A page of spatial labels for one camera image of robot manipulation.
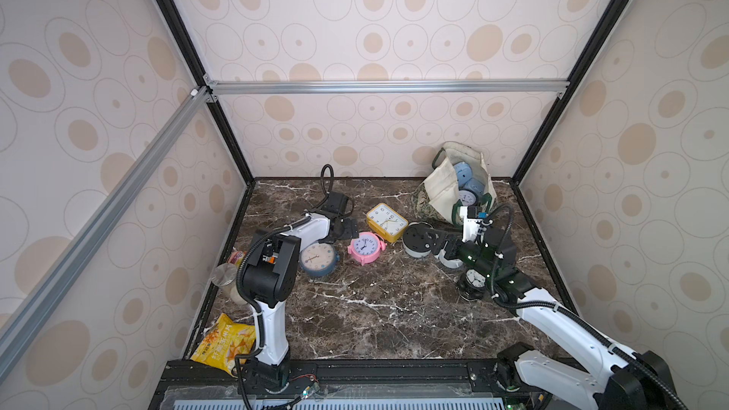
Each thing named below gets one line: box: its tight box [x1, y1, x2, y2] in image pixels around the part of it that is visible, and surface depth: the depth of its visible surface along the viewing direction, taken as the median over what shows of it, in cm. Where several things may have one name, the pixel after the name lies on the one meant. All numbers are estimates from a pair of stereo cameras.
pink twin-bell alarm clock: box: [347, 231, 388, 266], surface depth 99 cm
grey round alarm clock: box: [299, 241, 337, 277], surface depth 95 cm
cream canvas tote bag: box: [411, 141, 497, 226], surface depth 105 cm
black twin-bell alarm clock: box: [458, 187, 480, 207], surface depth 104 cm
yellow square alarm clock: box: [366, 202, 410, 243], surface depth 105 cm
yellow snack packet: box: [189, 313, 257, 377], surface depth 79 cm
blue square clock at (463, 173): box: [453, 161, 473, 190], surface depth 111 cm
